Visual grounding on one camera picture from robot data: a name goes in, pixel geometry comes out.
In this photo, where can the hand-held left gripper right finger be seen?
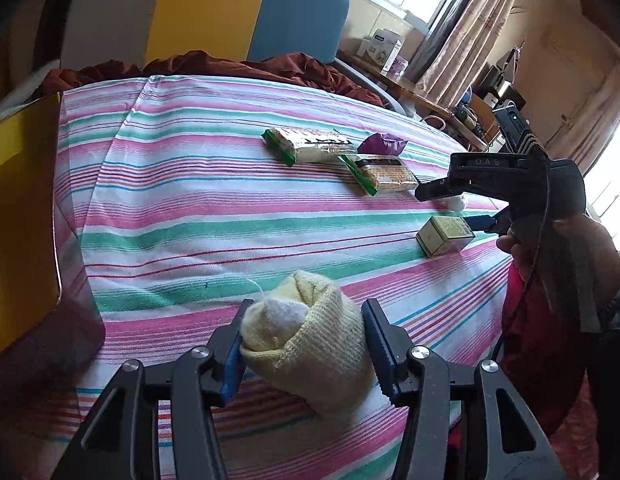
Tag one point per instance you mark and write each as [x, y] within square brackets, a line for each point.
[390, 375]

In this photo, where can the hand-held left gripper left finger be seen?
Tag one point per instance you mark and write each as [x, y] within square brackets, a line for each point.
[232, 367]

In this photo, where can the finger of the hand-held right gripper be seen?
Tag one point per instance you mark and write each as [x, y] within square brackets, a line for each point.
[482, 222]
[470, 175]

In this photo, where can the white fluffy sock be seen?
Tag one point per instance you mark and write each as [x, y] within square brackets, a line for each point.
[455, 203]

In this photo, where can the small cream box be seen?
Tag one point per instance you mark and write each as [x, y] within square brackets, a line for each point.
[442, 237]

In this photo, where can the pale yellow sock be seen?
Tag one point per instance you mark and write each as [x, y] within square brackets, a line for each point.
[310, 355]

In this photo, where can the green-edged cracker packet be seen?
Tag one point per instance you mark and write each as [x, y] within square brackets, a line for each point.
[387, 175]
[310, 147]

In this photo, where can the purple snack packet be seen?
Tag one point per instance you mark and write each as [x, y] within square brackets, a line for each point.
[382, 144]

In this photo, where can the gold tin box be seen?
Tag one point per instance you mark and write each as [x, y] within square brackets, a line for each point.
[20, 210]

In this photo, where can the person's right forearm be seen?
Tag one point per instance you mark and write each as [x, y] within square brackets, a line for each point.
[612, 385]

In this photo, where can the person's right hand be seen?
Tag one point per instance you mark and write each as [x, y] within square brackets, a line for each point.
[597, 260]

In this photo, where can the wooden desk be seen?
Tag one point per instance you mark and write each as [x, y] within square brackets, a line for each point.
[415, 92]

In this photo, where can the floral curtain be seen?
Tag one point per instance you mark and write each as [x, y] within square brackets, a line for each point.
[465, 45]

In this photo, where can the purple jar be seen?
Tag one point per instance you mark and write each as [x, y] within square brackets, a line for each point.
[397, 66]

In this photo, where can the person's red clothing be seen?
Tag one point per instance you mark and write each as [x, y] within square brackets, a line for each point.
[535, 360]

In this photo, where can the white appliance box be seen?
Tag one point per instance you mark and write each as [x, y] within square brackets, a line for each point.
[377, 46]

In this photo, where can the dark red blanket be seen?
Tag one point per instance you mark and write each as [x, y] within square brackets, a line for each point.
[290, 67]

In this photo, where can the grey yellow blue headboard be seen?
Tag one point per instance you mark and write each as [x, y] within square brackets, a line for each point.
[210, 10]

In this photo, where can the grey bed frame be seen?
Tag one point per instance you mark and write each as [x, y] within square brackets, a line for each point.
[375, 85]

